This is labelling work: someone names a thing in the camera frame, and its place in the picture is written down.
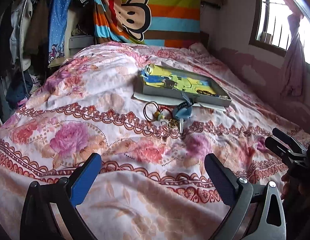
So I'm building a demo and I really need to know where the black bead necklace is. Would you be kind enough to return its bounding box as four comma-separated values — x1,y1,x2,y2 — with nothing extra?
196,88,220,98

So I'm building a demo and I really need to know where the person's right hand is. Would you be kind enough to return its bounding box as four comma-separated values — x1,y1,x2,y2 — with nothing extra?
281,173,305,200

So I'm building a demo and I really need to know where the pink window curtain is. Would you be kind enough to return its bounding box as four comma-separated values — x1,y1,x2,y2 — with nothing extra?
280,0,307,101

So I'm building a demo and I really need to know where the blue kids smartwatch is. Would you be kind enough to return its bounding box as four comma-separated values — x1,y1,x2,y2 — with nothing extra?
172,91,194,121

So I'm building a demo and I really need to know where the silver snap hair clip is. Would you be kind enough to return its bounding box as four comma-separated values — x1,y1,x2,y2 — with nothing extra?
179,118,184,134

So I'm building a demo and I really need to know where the barred window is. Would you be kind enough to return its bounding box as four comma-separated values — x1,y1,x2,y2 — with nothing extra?
249,0,310,68

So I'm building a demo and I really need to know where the pink floral bedspread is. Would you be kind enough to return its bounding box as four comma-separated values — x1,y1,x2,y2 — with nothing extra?
0,42,310,239

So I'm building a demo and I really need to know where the white paper sheet under box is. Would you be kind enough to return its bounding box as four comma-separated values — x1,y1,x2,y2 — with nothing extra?
133,92,227,112

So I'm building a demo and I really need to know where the grey claw hair clip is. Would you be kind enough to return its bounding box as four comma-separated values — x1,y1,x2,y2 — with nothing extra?
163,79,176,89

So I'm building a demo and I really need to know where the grey shallow cardboard box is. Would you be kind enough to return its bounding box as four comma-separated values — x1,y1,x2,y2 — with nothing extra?
137,64,231,107

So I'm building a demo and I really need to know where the colourful cartoon drawing paper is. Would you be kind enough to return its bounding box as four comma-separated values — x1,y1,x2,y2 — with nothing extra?
140,64,218,97

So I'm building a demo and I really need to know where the striped monkey cartoon blanket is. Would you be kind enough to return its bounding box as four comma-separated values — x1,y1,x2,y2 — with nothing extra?
93,0,201,48

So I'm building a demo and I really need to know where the grey storage box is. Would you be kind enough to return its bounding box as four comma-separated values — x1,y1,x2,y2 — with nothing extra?
68,35,95,49

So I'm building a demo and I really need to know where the hanging clothes rack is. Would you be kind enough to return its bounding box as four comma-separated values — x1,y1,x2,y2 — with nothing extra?
0,0,50,124

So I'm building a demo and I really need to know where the blue dotted hanging fabric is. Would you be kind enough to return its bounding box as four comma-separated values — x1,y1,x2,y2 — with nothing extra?
48,0,71,63

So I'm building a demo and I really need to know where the gold chain jewelry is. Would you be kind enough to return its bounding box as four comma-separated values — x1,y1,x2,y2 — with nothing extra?
167,119,179,129

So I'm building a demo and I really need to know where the red string bead bracelet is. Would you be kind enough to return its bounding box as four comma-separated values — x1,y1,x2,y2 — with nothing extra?
159,106,175,120

